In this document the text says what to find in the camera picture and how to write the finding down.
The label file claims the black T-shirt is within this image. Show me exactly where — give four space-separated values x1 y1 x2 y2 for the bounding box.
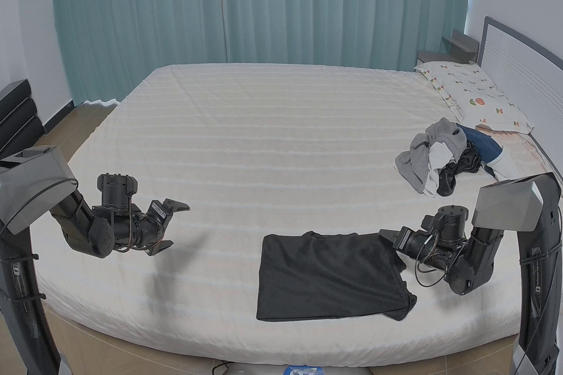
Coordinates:
256 231 418 322

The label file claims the pile of clothes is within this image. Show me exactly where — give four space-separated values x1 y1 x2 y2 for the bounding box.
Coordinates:
394 117 517 198

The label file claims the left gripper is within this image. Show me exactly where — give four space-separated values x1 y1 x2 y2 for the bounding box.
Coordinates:
131 198 191 256

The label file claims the white printed pillow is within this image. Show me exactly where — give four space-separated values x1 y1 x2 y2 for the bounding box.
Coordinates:
413 60 535 134

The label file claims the black chest of drawers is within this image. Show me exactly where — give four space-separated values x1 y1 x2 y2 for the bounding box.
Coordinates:
0 79 45 161

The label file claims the grey bedside table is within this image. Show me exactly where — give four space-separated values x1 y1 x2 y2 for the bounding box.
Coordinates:
416 29 480 65

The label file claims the bed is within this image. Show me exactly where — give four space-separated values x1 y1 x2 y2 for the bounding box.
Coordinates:
31 16 563 367

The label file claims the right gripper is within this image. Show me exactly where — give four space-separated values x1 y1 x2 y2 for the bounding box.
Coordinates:
379 226 426 263

